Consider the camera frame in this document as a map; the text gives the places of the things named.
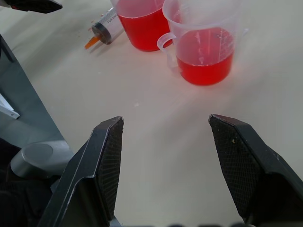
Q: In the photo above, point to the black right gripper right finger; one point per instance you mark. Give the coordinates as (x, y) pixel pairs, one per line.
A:
(255, 170)

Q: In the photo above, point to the black robot body part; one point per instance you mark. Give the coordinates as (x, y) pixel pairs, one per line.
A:
(21, 201)

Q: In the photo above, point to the white metal profile piece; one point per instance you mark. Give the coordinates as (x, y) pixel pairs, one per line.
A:
(7, 108)

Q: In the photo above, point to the clear syringe with orange tip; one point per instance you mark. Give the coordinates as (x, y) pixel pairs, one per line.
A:
(106, 28)

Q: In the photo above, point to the silver cylindrical robot body joint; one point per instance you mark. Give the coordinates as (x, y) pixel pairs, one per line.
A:
(35, 158)

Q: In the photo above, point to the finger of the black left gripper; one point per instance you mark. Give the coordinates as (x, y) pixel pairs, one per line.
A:
(35, 6)

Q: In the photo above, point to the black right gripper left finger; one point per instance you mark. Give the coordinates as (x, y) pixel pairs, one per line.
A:
(87, 170)

